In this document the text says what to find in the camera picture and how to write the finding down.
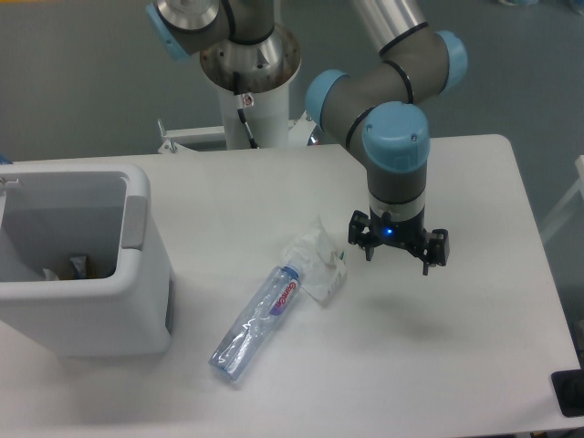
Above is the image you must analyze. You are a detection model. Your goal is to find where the trash inside the can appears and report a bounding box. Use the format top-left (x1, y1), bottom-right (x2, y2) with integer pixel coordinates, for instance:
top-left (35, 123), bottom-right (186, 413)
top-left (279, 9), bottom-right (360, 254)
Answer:
top-left (42, 255), bottom-right (99, 281)

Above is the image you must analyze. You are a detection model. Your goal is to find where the clear plastic water bottle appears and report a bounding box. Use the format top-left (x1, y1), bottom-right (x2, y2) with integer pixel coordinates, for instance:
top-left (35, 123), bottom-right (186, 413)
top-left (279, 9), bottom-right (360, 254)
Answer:
top-left (208, 262), bottom-right (303, 381)

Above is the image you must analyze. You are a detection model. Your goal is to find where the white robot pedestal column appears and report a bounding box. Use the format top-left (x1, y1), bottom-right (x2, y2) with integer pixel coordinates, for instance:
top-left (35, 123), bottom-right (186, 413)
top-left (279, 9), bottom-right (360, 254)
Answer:
top-left (216, 84), bottom-right (289, 150)

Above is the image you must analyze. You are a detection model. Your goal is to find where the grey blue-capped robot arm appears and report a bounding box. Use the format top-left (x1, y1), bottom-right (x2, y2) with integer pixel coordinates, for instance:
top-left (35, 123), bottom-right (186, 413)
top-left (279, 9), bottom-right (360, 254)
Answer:
top-left (146, 1), bottom-right (468, 268)

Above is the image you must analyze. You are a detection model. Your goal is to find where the white pedestal base frame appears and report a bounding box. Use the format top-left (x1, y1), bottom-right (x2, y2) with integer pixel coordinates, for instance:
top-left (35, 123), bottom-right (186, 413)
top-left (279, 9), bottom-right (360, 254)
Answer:
top-left (157, 112), bottom-right (325, 154)

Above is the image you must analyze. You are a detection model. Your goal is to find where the white frame at right edge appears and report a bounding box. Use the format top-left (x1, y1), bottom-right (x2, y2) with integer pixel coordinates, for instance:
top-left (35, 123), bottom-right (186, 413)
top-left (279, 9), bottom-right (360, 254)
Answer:
top-left (539, 155), bottom-right (583, 245)

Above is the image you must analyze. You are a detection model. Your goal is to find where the black object at table edge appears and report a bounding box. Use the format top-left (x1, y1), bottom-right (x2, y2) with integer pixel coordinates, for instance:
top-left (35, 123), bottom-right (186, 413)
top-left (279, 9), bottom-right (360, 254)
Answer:
top-left (551, 370), bottom-right (583, 418)

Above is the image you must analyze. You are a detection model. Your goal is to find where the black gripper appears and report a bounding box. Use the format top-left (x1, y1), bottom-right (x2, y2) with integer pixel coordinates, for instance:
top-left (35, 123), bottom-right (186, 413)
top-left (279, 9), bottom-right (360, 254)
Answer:
top-left (348, 208), bottom-right (450, 276)

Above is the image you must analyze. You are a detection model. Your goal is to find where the white trash can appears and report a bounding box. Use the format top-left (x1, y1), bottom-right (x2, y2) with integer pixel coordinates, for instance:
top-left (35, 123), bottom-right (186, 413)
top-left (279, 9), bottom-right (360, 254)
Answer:
top-left (1, 163), bottom-right (173, 357)

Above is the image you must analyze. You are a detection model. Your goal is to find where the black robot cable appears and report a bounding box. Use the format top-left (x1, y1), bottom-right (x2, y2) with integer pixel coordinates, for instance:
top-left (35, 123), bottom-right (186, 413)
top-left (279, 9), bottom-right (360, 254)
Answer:
top-left (231, 70), bottom-right (261, 150)

